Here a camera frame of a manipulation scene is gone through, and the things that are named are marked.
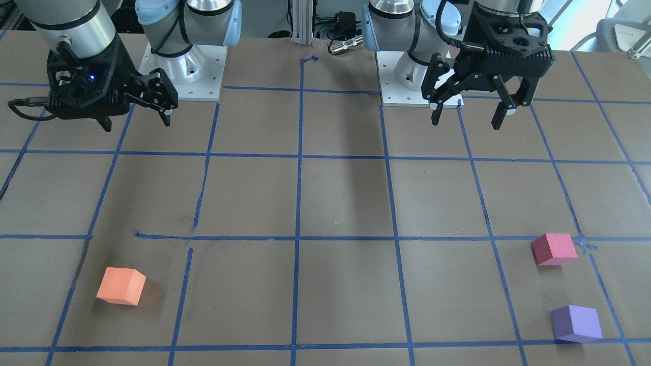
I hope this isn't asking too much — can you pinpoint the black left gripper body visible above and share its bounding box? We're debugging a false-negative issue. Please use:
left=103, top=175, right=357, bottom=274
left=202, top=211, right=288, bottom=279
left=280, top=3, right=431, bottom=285
left=454, top=3, right=555, bottom=92

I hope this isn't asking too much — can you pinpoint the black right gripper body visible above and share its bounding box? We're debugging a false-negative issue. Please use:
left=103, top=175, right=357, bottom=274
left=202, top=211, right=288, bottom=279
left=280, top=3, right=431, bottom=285
left=47, top=35, right=141, bottom=120

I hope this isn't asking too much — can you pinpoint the orange foam cube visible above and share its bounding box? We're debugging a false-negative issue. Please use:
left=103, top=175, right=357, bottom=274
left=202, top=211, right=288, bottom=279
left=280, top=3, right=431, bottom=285
left=96, top=267, right=146, bottom=306

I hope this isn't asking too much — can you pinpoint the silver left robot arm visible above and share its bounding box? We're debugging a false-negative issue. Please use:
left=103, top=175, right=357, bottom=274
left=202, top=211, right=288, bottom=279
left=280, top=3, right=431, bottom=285
left=362, top=1, right=555, bottom=130

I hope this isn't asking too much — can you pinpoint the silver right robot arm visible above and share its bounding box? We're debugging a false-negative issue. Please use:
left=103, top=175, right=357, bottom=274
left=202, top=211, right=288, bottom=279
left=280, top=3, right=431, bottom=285
left=8, top=1, right=243, bottom=132

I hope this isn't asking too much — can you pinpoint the silver metal connector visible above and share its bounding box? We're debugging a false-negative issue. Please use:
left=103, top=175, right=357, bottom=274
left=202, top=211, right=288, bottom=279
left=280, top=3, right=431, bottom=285
left=328, top=35, right=364, bottom=56

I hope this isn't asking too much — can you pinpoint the red foam cube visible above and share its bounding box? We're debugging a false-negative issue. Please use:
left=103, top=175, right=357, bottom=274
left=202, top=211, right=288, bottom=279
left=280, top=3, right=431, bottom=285
left=531, top=232, right=578, bottom=266

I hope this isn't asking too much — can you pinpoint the purple foam cube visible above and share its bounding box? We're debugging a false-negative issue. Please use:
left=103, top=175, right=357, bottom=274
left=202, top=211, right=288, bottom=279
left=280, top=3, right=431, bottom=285
left=550, top=305, right=604, bottom=343

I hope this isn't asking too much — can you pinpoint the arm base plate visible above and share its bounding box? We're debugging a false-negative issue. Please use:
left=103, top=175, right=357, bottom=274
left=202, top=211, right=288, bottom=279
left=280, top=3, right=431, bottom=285
left=376, top=51, right=430, bottom=107
left=139, top=44, right=229, bottom=102

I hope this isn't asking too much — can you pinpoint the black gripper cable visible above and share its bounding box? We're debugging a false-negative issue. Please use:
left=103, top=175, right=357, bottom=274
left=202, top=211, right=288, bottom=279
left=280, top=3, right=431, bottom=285
left=8, top=97, right=56, bottom=121

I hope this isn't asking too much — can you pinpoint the aluminium frame post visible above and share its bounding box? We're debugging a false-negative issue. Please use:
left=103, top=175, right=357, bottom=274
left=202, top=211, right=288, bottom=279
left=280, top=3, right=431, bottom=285
left=288, top=0, right=317, bottom=46

